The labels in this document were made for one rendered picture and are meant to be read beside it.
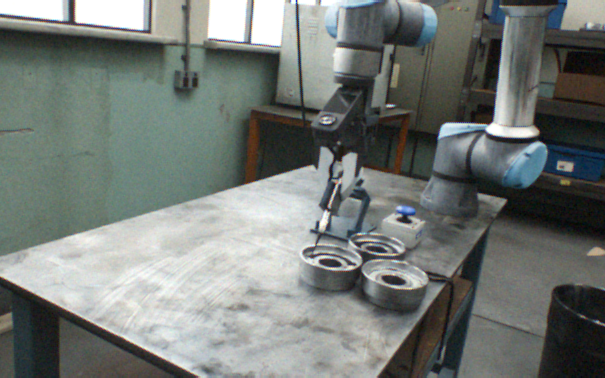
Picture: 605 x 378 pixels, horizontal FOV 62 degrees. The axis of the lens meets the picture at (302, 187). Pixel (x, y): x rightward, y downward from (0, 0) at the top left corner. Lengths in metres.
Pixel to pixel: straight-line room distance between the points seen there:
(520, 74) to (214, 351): 0.88
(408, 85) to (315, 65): 1.71
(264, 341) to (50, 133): 1.79
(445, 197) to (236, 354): 0.82
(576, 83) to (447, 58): 1.07
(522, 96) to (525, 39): 0.12
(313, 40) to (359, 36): 2.40
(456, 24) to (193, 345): 4.24
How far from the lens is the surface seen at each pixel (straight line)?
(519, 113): 1.24
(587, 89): 4.25
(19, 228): 2.37
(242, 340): 0.68
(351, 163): 0.86
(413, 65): 4.76
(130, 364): 1.08
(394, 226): 1.05
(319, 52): 3.21
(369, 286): 0.80
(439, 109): 4.70
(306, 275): 0.83
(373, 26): 0.84
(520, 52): 1.22
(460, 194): 1.34
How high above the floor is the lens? 1.17
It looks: 15 degrees down
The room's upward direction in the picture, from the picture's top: 7 degrees clockwise
